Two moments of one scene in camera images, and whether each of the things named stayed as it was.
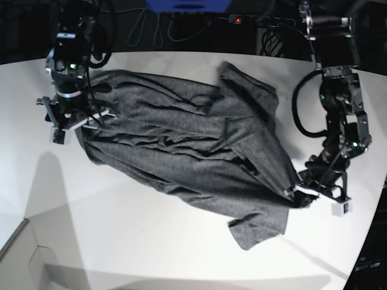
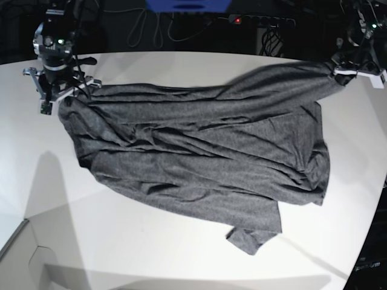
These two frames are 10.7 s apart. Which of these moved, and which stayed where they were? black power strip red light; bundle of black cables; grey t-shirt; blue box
Moved: grey t-shirt
Stayed: blue box; black power strip red light; bundle of black cables
